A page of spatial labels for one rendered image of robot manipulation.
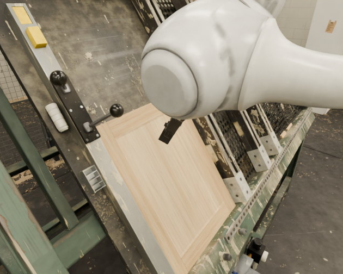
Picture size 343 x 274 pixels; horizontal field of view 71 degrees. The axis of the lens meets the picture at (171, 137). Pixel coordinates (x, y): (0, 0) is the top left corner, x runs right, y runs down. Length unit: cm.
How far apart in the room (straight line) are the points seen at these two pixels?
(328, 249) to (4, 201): 221
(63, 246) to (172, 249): 34
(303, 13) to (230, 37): 598
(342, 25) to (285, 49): 437
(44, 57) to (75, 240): 51
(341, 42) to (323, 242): 312
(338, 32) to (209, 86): 444
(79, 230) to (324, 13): 445
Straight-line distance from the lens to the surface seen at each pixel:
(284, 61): 27
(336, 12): 465
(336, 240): 250
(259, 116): 145
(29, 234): 64
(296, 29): 625
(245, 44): 25
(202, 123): 103
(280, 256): 219
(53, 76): 62
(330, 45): 467
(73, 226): 77
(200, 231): 96
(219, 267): 99
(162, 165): 86
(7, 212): 63
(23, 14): 83
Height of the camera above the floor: 168
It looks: 29 degrees down
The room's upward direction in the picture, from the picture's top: straight up
